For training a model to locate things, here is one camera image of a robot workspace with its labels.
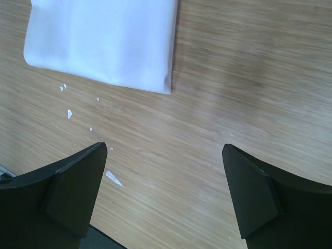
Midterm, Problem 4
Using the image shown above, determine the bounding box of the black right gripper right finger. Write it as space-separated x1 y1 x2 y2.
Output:
222 144 331 248

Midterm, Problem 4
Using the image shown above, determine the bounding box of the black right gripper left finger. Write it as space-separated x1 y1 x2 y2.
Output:
1 142 107 248

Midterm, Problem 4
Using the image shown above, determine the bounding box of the white t shirt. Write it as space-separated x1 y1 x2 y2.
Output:
23 0 178 94

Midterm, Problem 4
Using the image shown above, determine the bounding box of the aluminium front rail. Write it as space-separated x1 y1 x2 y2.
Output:
0 165 15 180

